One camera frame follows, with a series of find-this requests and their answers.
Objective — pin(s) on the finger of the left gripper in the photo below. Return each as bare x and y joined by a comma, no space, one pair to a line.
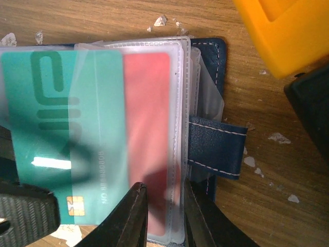
29,213

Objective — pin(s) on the red circle credit card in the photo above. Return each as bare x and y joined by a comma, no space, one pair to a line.
147,93

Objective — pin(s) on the orange bin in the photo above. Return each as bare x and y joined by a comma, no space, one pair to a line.
288,35

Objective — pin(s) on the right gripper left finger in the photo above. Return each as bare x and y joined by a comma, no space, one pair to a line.
126,225

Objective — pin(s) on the black bin right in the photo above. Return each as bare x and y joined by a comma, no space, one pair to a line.
308,95

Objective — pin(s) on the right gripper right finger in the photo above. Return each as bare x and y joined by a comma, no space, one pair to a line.
205,224

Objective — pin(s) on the teal credit card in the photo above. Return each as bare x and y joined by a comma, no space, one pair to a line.
67,119

